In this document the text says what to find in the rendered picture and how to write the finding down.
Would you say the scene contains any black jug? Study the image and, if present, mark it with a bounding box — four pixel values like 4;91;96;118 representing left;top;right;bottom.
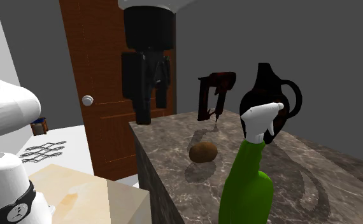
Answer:
239;62;303;145

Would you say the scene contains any brown potato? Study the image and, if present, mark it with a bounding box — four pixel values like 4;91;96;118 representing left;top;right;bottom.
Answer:
189;141;218;164

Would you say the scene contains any black wavy wire rack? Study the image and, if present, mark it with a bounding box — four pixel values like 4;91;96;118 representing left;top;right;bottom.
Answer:
20;141;68;164

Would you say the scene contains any brown wooden door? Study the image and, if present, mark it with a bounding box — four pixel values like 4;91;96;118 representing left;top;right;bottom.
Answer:
59;0;178;181

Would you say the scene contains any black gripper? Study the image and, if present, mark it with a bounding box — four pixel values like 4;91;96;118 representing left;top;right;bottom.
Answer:
121;6;176;125

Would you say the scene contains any green spray bottle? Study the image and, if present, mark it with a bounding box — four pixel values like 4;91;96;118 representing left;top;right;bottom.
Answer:
218;102;285;224

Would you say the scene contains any small brown box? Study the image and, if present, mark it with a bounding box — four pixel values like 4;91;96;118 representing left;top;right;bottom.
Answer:
30;117;49;137

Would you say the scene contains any beige robot stand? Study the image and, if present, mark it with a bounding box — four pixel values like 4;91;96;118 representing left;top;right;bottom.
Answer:
28;164;153;224

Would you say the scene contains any white table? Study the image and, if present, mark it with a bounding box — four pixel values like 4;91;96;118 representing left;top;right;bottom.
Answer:
16;123;139;188

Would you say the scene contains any dark red nail gun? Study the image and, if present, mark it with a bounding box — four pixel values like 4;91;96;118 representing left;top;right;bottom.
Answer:
197;71;237;123

